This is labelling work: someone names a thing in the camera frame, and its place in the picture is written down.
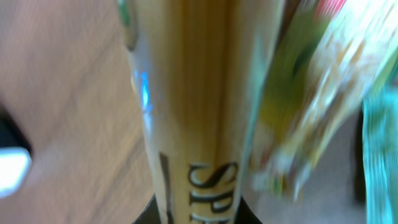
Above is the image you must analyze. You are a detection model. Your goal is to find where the green snack bar wrapper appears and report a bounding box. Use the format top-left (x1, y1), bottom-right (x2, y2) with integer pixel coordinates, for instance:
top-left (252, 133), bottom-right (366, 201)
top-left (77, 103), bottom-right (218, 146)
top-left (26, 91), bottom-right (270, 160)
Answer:
top-left (250, 0), bottom-right (397, 200)

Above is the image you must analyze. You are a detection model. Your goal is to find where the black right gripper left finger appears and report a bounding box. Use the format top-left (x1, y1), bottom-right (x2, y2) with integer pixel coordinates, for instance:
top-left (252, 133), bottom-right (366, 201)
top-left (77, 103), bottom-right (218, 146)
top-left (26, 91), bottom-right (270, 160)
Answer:
top-left (132, 195), bottom-right (161, 224)

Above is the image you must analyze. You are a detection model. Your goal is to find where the orange biscuit roll pack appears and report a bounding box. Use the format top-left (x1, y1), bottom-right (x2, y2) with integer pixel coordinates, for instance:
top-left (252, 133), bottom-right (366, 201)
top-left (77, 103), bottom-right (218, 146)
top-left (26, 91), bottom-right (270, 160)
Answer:
top-left (118, 0), bottom-right (284, 223)

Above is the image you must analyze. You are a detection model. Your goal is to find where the teal tissue packet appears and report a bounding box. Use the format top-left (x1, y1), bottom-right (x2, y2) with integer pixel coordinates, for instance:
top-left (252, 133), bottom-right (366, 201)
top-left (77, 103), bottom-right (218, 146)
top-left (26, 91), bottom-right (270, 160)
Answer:
top-left (363, 86), bottom-right (397, 224)

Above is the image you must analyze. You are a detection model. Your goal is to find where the white barcode scanner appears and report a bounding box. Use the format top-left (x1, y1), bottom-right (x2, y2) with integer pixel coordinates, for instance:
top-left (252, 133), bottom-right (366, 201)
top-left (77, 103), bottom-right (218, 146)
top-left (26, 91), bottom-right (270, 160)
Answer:
top-left (1, 108), bottom-right (32, 199)

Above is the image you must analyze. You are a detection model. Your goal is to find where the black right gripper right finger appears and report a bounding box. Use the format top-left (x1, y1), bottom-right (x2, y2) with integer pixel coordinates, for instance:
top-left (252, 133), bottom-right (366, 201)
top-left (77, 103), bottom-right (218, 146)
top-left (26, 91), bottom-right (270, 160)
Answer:
top-left (234, 197), bottom-right (262, 224)

